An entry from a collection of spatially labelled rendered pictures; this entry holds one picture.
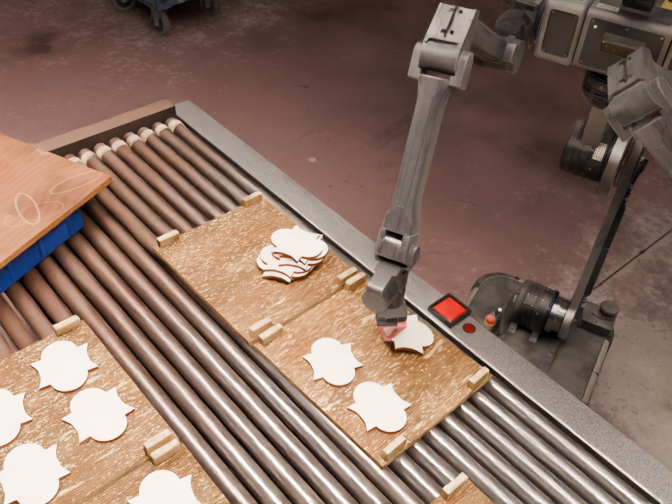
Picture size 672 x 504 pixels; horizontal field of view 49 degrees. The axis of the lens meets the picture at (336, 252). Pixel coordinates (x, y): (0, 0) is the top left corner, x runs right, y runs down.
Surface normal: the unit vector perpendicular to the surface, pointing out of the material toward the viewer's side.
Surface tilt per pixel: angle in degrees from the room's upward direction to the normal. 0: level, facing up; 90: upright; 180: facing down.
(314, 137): 0
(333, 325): 0
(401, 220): 63
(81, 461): 0
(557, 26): 90
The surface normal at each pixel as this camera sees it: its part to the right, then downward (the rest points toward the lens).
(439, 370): 0.05, -0.74
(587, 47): -0.49, 0.57
